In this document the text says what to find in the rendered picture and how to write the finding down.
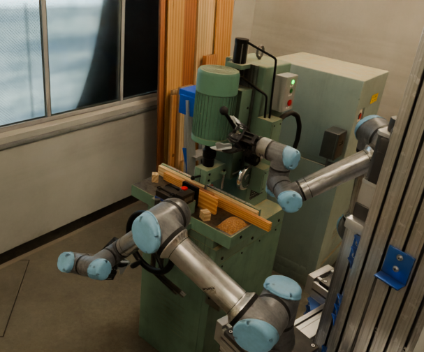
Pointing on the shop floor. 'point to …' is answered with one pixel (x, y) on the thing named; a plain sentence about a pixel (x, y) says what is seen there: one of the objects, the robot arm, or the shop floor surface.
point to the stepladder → (186, 98)
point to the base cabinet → (198, 299)
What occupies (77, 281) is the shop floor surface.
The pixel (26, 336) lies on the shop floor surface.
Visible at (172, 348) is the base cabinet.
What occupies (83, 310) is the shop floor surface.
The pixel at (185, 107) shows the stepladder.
